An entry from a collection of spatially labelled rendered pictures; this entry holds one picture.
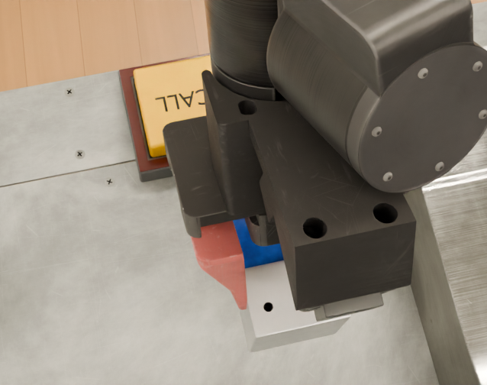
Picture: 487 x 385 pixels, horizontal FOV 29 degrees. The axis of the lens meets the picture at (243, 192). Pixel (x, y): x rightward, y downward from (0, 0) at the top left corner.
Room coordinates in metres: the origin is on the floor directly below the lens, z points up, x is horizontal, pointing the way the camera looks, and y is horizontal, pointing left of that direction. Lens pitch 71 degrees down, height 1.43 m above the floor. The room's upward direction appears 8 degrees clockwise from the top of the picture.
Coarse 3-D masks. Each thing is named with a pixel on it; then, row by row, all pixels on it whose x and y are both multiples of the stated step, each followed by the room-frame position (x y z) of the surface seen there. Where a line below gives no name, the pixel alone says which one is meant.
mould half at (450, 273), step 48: (480, 144) 0.24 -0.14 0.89; (432, 192) 0.20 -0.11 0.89; (480, 192) 0.21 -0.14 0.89; (432, 240) 0.18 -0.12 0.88; (480, 240) 0.18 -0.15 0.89; (432, 288) 0.16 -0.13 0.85; (480, 288) 0.15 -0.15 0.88; (432, 336) 0.13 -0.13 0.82; (480, 336) 0.12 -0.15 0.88; (480, 384) 0.09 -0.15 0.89
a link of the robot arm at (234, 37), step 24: (216, 0) 0.18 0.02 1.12; (240, 0) 0.18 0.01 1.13; (264, 0) 0.18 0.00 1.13; (216, 24) 0.18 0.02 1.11; (240, 24) 0.17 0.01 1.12; (264, 24) 0.17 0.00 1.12; (216, 48) 0.17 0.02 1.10; (240, 48) 0.17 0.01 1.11; (264, 48) 0.17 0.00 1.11; (240, 72) 0.16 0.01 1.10; (264, 72) 0.16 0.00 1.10
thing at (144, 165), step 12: (180, 60) 0.30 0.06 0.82; (120, 72) 0.29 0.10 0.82; (132, 72) 0.29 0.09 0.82; (132, 96) 0.27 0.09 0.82; (132, 108) 0.26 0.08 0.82; (132, 120) 0.25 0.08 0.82; (132, 132) 0.24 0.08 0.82; (144, 156) 0.23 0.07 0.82; (144, 168) 0.22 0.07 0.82; (156, 168) 0.22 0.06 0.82
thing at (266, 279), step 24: (240, 240) 0.14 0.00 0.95; (264, 264) 0.13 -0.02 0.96; (264, 288) 0.11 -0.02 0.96; (288, 288) 0.12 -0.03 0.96; (240, 312) 0.11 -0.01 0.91; (264, 312) 0.10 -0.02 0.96; (288, 312) 0.10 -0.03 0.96; (312, 312) 0.10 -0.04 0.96; (264, 336) 0.09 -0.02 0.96; (288, 336) 0.10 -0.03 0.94; (312, 336) 0.10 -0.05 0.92
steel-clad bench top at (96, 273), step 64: (0, 128) 0.24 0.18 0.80; (64, 128) 0.25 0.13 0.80; (128, 128) 0.25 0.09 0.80; (0, 192) 0.19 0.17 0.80; (64, 192) 0.20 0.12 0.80; (128, 192) 0.21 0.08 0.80; (0, 256) 0.15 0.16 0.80; (64, 256) 0.16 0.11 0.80; (128, 256) 0.16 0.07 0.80; (192, 256) 0.17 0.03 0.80; (0, 320) 0.11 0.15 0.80; (64, 320) 0.11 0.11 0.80; (128, 320) 0.12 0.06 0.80; (192, 320) 0.12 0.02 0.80; (384, 320) 0.14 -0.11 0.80; (0, 384) 0.07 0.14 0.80; (64, 384) 0.07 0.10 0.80; (128, 384) 0.08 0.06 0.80; (192, 384) 0.08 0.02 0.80; (256, 384) 0.09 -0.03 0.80; (320, 384) 0.09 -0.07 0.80; (384, 384) 0.10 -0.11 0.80
